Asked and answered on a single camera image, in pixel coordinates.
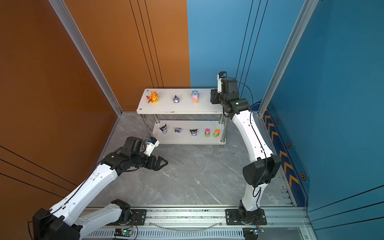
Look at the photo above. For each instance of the left aluminium corner post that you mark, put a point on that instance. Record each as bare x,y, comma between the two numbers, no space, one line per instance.
76,36

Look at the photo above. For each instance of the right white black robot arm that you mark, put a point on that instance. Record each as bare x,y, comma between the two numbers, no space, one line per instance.
264,164

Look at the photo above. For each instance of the grey purple kuromi toy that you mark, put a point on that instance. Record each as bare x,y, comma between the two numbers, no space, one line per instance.
194,132

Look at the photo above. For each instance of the green orange toy car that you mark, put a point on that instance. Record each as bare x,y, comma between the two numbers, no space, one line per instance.
216,133

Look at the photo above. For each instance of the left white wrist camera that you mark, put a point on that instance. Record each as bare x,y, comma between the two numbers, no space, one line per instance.
151,143

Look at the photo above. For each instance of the right aluminium corner post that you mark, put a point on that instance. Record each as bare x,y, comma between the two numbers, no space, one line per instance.
295,36

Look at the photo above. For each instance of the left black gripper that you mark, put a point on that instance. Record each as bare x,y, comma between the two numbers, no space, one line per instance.
157,166

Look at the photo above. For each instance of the blue grey eeyore toy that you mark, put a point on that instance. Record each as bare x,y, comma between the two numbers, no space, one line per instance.
176,99

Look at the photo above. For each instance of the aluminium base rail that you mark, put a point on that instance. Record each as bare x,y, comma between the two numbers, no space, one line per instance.
209,223

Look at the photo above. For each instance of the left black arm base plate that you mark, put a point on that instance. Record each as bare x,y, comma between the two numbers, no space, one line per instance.
139,216

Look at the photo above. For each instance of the aluminium corner post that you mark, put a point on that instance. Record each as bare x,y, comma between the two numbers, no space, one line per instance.
76,36
295,36

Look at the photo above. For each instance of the right circuit board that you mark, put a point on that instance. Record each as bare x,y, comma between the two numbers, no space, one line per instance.
252,233

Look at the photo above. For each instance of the ice cream cone toy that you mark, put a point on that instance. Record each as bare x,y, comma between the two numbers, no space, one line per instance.
195,96

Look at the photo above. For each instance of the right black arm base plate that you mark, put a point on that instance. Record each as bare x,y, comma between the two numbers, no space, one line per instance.
232,216

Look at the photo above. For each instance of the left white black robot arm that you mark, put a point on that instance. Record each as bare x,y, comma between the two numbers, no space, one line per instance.
63,221

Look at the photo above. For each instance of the left green circuit board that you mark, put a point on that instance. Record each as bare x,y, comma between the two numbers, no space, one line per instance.
123,233

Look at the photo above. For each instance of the white two-tier metal shelf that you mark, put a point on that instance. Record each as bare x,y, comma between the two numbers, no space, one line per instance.
165,106

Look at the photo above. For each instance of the black white kuromi toy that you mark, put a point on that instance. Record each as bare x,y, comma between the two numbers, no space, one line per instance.
164,129

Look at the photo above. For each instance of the orange fox toy figure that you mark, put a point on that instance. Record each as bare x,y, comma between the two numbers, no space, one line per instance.
153,98

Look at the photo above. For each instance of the purple bat toy figure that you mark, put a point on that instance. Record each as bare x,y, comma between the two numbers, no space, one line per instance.
178,130

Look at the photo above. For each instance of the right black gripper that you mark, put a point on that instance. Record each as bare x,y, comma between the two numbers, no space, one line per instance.
214,94

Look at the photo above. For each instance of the pink green block toy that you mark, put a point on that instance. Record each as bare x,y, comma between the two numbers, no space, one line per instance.
207,133

